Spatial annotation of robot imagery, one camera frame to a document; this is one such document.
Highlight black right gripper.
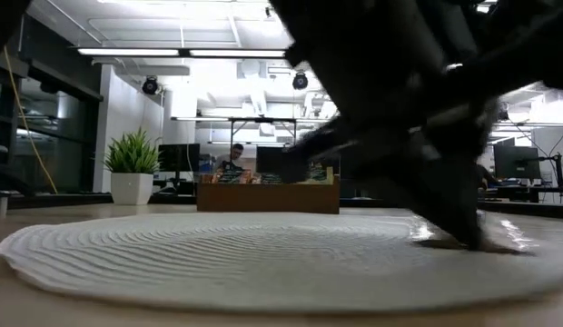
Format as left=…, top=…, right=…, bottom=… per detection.
left=281, top=58, right=500, bottom=251

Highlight person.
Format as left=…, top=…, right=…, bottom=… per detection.
left=215, top=143, right=247, bottom=176
left=476, top=163, right=497, bottom=191

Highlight black computer monitor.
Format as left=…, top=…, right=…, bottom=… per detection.
left=493, top=144, right=542, bottom=181
left=157, top=143, right=202, bottom=173

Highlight black partition panels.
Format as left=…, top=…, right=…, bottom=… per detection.
left=256, top=145, right=301, bottom=176

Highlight wooden three-compartment box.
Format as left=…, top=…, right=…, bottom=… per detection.
left=196, top=174, right=341, bottom=214

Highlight white round woven placemat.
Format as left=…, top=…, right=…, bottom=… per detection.
left=0, top=211, right=563, bottom=314

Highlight green plant in white pot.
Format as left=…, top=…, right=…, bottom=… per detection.
left=104, top=128, right=163, bottom=205

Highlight long linear ceiling light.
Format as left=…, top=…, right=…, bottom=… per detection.
left=76, top=47, right=287, bottom=59

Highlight black hanging camera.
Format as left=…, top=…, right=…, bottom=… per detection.
left=291, top=71, right=310, bottom=91

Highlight black metal station frame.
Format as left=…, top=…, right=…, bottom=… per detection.
left=229, top=116, right=297, bottom=147

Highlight black aluminium table frame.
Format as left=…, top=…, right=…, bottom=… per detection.
left=0, top=193, right=563, bottom=220

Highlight yellow hanging cable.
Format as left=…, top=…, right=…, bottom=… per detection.
left=3, top=45, right=60, bottom=195

